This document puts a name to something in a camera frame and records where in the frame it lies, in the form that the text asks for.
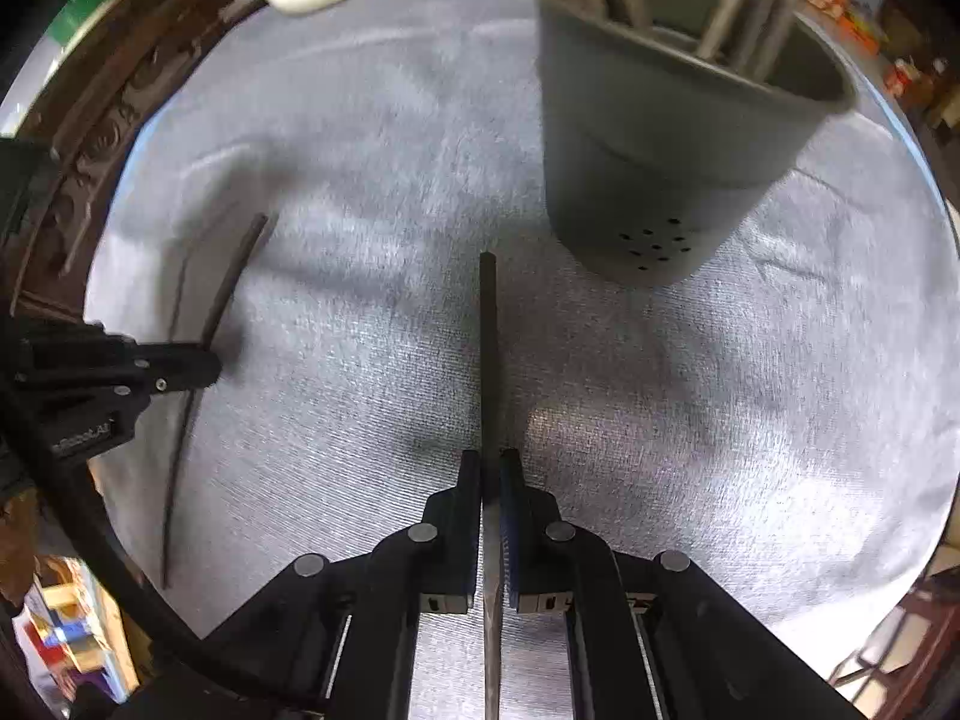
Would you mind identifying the black cable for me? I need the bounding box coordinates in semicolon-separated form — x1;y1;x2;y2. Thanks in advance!
0;375;323;717

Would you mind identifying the carved dark wooden chair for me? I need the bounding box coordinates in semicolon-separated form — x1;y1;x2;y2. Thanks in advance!
0;0;271;331

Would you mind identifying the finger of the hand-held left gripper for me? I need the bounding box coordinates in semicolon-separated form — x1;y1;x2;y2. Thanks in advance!
21;322;224;422

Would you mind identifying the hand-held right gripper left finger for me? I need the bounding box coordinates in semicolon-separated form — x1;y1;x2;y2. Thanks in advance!
120;450;482;720

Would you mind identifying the grey tablecloth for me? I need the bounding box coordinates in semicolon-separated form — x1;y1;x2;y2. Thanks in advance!
82;0;960;720

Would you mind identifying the grey perforated utensil holder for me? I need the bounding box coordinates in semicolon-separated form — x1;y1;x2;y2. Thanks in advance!
525;0;860;290

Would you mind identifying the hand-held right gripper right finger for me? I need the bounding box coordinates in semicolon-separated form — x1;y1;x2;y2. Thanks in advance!
499;448;871;720

